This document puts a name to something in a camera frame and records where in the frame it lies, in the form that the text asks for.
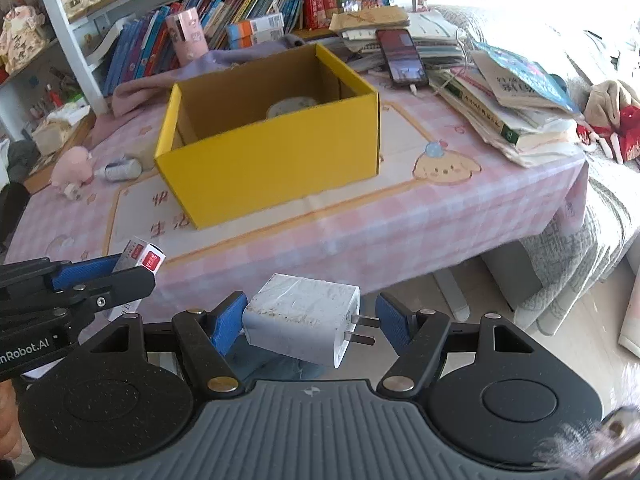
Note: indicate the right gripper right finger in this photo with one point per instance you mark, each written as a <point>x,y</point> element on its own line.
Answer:
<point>423,339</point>

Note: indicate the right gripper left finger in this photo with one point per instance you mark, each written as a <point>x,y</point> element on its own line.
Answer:
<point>199,339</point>

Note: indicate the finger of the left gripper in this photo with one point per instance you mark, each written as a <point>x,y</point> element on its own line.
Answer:
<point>42,273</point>
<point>86,299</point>

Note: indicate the small white charger plug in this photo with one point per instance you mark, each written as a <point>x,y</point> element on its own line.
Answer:
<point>72,192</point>

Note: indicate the red white small box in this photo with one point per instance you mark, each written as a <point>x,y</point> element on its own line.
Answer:
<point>137,252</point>

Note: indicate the large white charger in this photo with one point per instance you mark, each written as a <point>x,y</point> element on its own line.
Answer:
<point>306,319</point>

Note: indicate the white blue tube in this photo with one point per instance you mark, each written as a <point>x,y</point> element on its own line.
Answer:
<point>126,169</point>

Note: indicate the yellow tape roll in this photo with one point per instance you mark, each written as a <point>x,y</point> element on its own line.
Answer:
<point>290,105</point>

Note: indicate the left hand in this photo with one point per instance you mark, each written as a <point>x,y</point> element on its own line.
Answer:
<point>10,431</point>

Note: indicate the pink plush pig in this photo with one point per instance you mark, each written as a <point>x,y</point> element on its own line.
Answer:
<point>75,167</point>

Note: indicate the cream tissue box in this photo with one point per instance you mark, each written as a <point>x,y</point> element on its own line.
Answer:
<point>54,131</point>

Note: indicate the pink checkered tablecloth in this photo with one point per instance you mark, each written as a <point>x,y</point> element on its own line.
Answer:
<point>441,196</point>

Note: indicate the yellow cardboard box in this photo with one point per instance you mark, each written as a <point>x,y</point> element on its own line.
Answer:
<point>222,158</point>

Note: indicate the pink purple cloth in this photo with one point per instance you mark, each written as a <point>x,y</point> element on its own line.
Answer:
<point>134,93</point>

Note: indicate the white bookshelf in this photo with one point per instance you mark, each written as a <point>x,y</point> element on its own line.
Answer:
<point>100,20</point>

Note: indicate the stack of books papers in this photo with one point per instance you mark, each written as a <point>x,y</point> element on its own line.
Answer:
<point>513,104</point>

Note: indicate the black smartphone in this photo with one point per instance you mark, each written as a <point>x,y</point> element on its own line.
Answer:
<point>402,59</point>

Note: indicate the orange white box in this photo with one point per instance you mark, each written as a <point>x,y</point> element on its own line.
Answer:
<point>248,33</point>

